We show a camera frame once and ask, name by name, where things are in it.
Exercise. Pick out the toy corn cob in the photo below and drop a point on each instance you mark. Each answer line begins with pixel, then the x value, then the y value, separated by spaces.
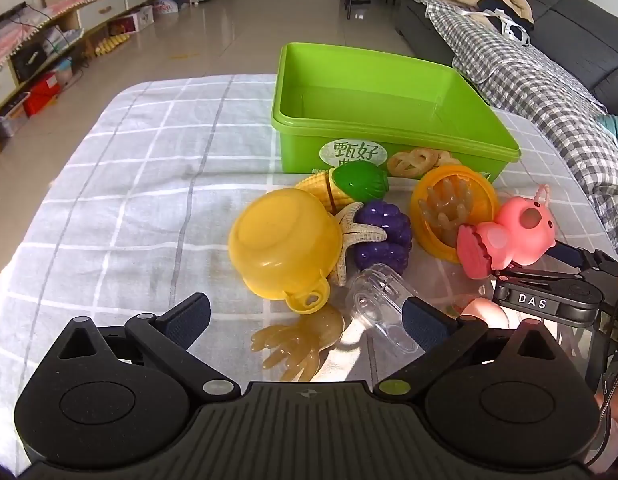
pixel 361 182

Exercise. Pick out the white wooden cabinet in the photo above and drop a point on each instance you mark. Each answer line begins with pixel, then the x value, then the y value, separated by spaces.
pixel 104 10

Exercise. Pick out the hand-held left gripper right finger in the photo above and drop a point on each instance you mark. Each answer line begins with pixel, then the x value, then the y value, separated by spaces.
pixel 424 322

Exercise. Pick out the red storage bin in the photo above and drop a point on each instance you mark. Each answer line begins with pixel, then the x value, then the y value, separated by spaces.
pixel 41 92

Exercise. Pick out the white red carton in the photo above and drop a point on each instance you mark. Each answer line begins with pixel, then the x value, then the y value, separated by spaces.
pixel 134 20

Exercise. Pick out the pink capsule ball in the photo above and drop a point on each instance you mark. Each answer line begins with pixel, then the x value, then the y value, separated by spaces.
pixel 486 310

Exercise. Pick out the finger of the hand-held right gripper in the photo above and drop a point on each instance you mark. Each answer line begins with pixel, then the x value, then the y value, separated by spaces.
pixel 571 255
pixel 539 276

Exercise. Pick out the black box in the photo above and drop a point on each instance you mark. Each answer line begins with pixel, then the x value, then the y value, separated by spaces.
pixel 26 60

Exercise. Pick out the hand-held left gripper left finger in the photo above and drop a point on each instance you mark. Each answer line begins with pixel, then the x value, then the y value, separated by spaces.
pixel 191 317

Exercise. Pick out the clear plastic cup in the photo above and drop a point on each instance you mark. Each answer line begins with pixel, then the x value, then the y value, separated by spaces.
pixel 374 295

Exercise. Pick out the orange round plastic cup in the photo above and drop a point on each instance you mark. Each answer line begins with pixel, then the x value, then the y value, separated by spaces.
pixel 469 175

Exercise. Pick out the green plastic box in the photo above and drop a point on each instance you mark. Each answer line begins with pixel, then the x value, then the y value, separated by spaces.
pixel 379 95

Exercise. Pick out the grey checked tablecloth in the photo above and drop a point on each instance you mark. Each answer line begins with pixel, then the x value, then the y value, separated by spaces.
pixel 139 185

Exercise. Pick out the teal patterned pillow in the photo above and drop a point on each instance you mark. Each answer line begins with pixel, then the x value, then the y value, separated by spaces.
pixel 616 125

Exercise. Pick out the purple toy grapes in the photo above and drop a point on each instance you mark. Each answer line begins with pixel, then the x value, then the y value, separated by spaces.
pixel 384 240

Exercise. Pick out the person's right hand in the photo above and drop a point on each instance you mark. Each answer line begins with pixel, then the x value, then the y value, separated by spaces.
pixel 614 440

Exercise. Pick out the pink pig toy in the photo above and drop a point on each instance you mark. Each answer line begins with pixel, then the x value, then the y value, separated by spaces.
pixel 509 240

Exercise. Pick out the dark grey sofa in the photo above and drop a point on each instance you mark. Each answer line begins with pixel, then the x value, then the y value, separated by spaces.
pixel 584 35

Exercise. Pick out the row of yellow toys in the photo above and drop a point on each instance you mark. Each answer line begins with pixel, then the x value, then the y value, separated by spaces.
pixel 109 46

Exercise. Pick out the grey plaid blanket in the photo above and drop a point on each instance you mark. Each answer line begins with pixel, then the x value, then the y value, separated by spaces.
pixel 519 75

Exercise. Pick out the yellow plastic bowl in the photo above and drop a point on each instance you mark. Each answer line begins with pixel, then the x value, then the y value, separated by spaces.
pixel 279 240

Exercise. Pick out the dried starfish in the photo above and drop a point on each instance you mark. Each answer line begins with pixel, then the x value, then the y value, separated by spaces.
pixel 356 235

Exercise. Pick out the pink fringed cloth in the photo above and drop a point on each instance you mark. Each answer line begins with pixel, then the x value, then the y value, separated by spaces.
pixel 39 25

